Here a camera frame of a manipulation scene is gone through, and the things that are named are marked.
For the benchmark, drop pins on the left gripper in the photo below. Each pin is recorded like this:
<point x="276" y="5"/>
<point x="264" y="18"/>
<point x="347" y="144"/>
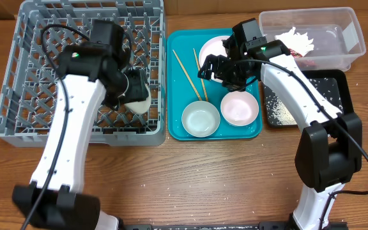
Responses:
<point x="137" y="91"/>

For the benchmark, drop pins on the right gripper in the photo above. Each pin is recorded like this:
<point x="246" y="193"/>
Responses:
<point x="222" y="68"/>

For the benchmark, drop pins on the pink bowl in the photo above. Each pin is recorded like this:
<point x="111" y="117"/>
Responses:
<point x="239" y="109"/>

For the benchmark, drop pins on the grey-white bowl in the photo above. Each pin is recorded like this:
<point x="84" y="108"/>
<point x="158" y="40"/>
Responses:
<point x="200" y="119"/>

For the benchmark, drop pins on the red snack wrapper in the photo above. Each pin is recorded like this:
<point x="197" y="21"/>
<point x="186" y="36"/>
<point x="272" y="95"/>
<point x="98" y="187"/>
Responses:
<point x="301" y="61"/>

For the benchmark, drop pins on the pile of rice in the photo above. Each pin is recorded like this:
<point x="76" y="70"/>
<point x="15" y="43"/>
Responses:
<point x="277" y="113"/>

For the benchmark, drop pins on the white napkin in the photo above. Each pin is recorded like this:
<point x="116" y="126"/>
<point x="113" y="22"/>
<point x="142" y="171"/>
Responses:
<point x="299" y="44"/>

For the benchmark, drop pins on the white paper cup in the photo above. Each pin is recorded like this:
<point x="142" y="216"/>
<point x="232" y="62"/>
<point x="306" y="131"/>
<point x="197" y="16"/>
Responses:
<point x="139" y="107"/>

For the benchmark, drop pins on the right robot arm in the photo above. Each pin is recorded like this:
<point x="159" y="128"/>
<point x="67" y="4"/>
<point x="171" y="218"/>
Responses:
<point x="330" y="148"/>

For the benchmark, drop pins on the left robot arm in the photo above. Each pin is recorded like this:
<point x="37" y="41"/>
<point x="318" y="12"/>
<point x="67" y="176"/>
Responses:
<point x="96" y="72"/>

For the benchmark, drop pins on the grey dishwasher rack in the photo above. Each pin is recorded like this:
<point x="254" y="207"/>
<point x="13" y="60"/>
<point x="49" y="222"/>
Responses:
<point x="44" y="28"/>

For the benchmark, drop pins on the black food waste tray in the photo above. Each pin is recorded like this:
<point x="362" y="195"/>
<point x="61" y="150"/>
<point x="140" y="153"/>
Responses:
<point x="341" y="82"/>

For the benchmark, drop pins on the pink round plate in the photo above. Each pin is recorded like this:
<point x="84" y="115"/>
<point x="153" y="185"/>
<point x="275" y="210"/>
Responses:
<point x="212" y="46"/>

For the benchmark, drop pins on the left wooden chopstick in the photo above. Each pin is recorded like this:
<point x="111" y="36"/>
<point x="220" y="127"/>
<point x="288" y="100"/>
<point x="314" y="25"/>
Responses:
<point x="187" y="75"/>

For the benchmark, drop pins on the teal plastic tray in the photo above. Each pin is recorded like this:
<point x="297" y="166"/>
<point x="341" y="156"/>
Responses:
<point x="180" y="93"/>

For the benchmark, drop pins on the clear plastic bin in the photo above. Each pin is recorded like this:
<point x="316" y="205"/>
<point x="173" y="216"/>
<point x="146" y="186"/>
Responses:
<point x="338" y="38"/>

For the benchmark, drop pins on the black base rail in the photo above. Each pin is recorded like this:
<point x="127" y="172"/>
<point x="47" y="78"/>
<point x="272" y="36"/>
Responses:
<point x="260" y="226"/>

